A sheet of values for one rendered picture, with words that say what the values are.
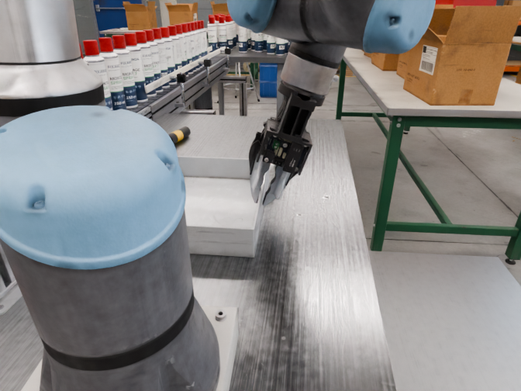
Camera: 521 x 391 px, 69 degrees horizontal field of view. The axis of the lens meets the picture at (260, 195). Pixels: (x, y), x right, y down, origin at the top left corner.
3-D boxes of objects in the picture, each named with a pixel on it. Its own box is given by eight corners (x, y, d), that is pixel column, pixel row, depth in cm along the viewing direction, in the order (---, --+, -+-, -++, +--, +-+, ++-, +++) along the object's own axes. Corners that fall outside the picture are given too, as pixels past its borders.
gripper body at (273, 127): (252, 165, 57) (279, 88, 51) (255, 146, 64) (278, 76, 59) (300, 180, 58) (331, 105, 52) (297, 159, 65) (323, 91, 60)
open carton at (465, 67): (380, 88, 190) (391, 4, 173) (480, 88, 190) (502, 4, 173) (407, 107, 156) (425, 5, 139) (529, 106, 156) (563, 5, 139)
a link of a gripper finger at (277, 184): (260, 217, 63) (277, 168, 59) (262, 201, 68) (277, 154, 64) (279, 222, 63) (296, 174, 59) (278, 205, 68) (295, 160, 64)
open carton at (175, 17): (164, 30, 538) (161, 1, 521) (174, 29, 575) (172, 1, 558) (194, 31, 533) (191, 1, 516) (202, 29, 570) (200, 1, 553)
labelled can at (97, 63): (101, 119, 105) (85, 39, 96) (119, 119, 104) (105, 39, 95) (91, 124, 100) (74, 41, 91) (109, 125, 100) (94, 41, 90)
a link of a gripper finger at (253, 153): (241, 171, 64) (259, 124, 60) (242, 167, 65) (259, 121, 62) (267, 181, 65) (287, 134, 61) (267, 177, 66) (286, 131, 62)
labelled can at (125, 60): (125, 105, 118) (113, 34, 109) (141, 105, 118) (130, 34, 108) (117, 109, 114) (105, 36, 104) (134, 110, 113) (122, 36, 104)
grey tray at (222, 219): (177, 177, 82) (175, 155, 80) (269, 181, 81) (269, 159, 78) (125, 249, 59) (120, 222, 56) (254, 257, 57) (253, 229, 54)
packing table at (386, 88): (329, 129, 385) (336, 47, 349) (410, 131, 379) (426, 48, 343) (364, 262, 190) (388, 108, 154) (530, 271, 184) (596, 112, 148)
